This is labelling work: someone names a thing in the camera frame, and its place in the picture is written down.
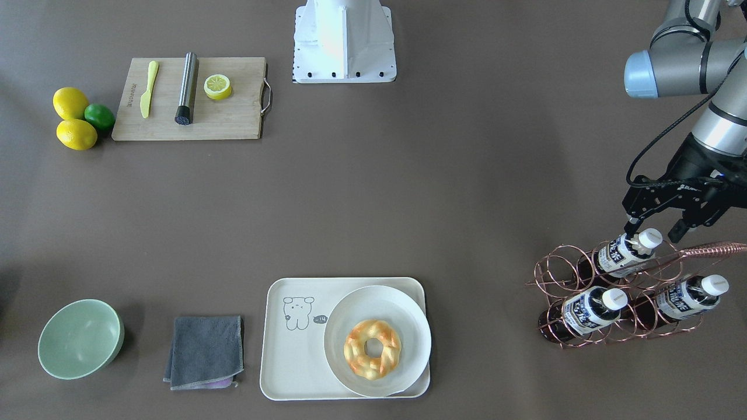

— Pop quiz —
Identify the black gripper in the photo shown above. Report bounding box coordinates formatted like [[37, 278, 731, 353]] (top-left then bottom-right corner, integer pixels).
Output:
[[622, 135, 746, 244]]

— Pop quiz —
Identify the tea bottle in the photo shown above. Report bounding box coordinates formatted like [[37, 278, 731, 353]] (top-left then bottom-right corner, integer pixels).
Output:
[[538, 285, 628, 344], [631, 274, 730, 331], [577, 228, 664, 287]]

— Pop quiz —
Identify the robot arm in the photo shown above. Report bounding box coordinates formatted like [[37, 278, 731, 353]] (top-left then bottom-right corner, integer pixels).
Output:
[[622, 1, 746, 243]]

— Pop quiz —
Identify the tea bottle back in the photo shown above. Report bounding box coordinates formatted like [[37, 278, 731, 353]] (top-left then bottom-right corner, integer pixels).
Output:
[[631, 274, 730, 331]]

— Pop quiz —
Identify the cream rabbit tray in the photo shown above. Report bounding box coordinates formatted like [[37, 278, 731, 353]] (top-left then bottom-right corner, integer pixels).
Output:
[[260, 277, 426, 401]]

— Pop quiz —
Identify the white round plate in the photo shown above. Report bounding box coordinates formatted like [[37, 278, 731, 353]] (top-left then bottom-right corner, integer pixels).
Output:
[[323, 285, 432, 399]]

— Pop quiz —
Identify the wooden cutting board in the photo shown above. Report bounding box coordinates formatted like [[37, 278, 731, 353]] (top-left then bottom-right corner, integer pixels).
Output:
[[111, 57, 267, 141]]

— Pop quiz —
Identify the half lemon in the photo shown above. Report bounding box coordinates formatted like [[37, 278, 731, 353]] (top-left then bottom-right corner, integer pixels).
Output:
[[203, 74, 232, 101]]

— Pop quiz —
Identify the grey folded cloth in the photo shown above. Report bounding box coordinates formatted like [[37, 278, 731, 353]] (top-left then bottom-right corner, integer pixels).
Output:
[[163, 314, 245, 391]]

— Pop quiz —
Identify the steel muddler black tip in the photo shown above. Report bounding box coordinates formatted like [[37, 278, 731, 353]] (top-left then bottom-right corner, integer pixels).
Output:
[[174, 51, 198, 125]]

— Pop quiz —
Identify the yellow plastic knife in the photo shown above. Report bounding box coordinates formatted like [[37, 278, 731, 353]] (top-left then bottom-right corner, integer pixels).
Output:
[[139, 59, 160, 119]]

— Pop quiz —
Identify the green lime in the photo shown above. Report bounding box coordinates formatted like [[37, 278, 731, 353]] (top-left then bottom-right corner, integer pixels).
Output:
[[83, 103, 116, 131]]

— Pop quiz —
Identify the whole lemon lower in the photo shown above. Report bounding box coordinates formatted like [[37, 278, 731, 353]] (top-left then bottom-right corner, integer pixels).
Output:
[[56, 119, 98, 151]]

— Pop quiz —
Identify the whole lemon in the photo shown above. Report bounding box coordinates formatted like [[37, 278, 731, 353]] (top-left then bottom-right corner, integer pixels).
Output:
[[53, 87, 90, 120], [56, 119, 98, 151]]

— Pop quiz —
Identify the green bowl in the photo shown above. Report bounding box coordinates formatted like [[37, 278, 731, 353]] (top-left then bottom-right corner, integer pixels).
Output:
[[37, 299, 125, 380]]

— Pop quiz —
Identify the whole lemon upper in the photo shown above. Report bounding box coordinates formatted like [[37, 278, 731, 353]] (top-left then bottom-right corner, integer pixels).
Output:
[[53, 87, 90, 120]]

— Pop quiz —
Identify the copper wire bottle rack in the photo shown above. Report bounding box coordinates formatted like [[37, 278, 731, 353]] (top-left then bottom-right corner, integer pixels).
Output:
[[528, 241, 746, 348]]

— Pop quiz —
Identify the glazed ring donut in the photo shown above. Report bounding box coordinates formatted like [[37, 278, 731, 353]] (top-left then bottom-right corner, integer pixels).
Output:
[[343, 319, 402, 381]]

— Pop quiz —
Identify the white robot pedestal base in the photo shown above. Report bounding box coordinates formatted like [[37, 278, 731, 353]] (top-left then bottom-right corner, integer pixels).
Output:
[[292, 1, 397, 83]]

